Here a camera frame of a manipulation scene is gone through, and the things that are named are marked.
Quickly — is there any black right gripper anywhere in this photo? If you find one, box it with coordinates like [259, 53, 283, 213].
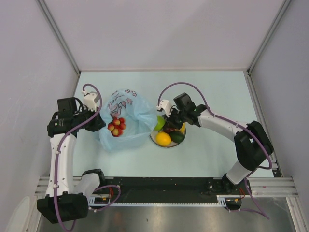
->
[163, 107, 187, 130]

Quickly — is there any yellow fake fruit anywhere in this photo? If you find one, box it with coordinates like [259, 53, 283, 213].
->
[179, 123, 186, 134]

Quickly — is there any red fake cherry bunch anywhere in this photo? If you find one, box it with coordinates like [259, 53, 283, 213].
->
[107, 117, 126, 137]

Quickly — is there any dark brown fake chestnut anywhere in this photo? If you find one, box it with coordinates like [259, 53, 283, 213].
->
[163, 126, 176, 133]

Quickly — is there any green fake apple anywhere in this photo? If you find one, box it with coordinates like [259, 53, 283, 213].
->
[154, 116, 166, 131]

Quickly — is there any green fake avocado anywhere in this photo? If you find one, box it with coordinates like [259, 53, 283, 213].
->
[169, 131, 185, 144]

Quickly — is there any yellow fake lemon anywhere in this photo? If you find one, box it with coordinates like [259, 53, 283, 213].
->
[155, 132, 172, 147]

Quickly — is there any round printed white plate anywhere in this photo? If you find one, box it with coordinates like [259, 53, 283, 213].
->
[150, 123, 186, 148]

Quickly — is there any light blue printed plastic bag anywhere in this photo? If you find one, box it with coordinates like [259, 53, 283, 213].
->
[98, 89, 158, 152]

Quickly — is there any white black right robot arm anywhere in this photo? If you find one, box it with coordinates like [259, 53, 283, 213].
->
[156, 93, 274, 194]

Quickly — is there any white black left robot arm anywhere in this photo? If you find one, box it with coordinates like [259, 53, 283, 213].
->
[37, 92, 107, 224]

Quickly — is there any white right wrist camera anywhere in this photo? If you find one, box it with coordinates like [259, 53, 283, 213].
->
[156, 100, 172, 118]

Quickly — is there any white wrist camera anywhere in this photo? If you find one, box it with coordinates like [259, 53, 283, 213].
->
[82, 91, 99, 112]
[156, 100, 172, 118]

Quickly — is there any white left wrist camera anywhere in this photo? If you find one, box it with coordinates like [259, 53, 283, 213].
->
[82, 91, 99, 112]

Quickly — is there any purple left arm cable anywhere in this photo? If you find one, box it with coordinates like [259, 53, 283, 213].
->
[53, 83, 122, 231]

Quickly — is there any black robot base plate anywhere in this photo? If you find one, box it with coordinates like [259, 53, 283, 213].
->
[105, 177, 250, 206]

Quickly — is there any white slotted cable duct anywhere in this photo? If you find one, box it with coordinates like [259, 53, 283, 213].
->
[217, 195, 229, 208]

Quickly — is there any aluminium frame rail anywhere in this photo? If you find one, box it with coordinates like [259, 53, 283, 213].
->
[248, 177, 298, 198]

